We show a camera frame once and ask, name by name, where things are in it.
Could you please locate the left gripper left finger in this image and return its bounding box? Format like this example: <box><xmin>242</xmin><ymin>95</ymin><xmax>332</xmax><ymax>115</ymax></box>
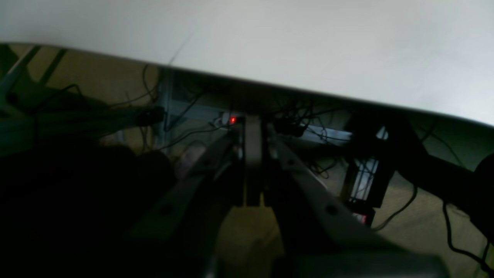
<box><xmin>135</xmin><ymin>116</ymin><xmax>249</xmax><ymax>278</ymax></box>

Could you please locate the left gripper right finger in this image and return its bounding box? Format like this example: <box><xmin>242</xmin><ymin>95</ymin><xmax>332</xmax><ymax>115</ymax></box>
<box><xmin>253</xmin><ymin>116</ymin><xmax>449</xmax><ymax>278</ymax></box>

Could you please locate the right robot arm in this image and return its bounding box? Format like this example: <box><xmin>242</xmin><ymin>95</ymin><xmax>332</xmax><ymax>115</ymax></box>
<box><xmin>345</xmin><ymin>112</ymin><xmax>494</xmax><ymax>241</ymax></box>

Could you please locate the white power strip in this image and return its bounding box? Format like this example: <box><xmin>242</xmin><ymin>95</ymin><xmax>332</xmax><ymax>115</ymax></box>
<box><xmin>212</xmin><ymin>112</ymin><xmax>355</xmax><ymax>141</ymax></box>

